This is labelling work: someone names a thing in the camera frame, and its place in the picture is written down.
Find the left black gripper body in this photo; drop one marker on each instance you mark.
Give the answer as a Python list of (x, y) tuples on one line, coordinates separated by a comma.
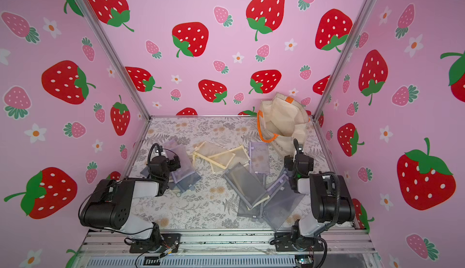
[(172, 162)]

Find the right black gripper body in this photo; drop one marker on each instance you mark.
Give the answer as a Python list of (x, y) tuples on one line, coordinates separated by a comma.
[(289, 165)]

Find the large purple mesh pouch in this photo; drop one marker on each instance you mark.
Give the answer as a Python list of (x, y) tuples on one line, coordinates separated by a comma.
[(285, 206)]

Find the grey mesh pouch cream trim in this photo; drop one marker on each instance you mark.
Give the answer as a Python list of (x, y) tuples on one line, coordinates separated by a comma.
[(246, 185)]

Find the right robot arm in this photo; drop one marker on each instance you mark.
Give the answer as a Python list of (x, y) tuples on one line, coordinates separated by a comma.
[(331, 203)]

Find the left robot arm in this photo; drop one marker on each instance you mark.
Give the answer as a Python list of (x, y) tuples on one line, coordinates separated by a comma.
[(109, 206)]

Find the grey-blue mesh pouch left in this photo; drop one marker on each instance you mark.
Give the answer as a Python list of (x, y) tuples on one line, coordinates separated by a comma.
[(145, 173)]

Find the purple mesh pouch left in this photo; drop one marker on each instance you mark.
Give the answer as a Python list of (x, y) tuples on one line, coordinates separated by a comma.
[(185, 177)]

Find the purple mesh pouch centre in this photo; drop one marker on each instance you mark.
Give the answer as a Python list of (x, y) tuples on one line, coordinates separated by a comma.
[(259, 162)]

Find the cream mesh pouch front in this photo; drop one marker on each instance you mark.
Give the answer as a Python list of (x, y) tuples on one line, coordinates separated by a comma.
[(238, 157)]

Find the cream mesh pouch rear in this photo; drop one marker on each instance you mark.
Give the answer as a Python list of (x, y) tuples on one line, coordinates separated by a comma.
[(208, 152)]

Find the beige canvas bag orange handles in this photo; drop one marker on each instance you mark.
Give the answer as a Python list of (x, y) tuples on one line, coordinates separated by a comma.
[(280, 122)]

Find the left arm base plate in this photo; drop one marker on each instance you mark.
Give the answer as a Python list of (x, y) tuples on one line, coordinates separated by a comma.
[(157, 243)]

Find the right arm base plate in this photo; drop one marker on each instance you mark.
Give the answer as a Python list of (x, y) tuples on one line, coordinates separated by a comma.
[(286, 242)]

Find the aluminium front rail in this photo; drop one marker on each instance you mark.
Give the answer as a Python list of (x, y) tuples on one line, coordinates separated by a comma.
[(221, 248)]

